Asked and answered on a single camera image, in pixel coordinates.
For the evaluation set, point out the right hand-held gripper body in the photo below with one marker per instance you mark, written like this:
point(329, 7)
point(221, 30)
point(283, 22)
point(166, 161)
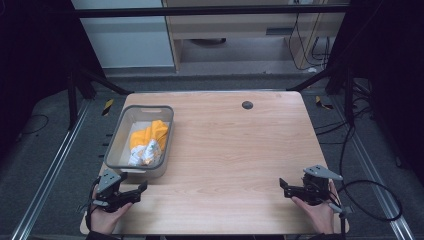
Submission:
point(316, 188)

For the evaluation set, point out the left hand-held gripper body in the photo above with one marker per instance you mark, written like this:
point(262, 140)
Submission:
point(108, 181)

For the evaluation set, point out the grey plastic basket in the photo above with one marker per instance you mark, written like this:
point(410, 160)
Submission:
point(115, 151)

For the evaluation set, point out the white patterned cloth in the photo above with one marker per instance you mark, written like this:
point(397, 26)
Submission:
point(146, 155)

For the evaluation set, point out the yellow cloth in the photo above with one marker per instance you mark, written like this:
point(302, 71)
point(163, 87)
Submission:
point(153, 131)

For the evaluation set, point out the person's right hand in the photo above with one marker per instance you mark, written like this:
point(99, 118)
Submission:
point(320, 215)

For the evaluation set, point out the person's left hand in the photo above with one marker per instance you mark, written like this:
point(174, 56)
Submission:
point(105, 220)

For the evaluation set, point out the yellow and black tape strip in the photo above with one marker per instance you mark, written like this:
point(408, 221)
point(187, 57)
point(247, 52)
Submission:
point(322, 103)
point(107, 107)

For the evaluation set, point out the black metal stand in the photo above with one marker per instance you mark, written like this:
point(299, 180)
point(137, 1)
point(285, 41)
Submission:
point(71, 100)
point(348, 96)

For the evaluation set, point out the white cabinet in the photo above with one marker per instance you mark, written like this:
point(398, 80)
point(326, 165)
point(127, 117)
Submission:
point(126, 43)

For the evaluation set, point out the black curtain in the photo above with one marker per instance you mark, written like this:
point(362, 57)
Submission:
point(393, 66)
point(30, 60)

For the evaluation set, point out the light wooden shelf unit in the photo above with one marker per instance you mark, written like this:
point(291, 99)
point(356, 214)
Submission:
point(233, 25)

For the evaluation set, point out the aluminium floor rail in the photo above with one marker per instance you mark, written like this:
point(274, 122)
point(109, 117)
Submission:
point(373, 173)
point(50, 170)

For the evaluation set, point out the black horizontal frame bar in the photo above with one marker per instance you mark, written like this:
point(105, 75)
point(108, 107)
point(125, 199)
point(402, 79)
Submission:
point(200, 11)

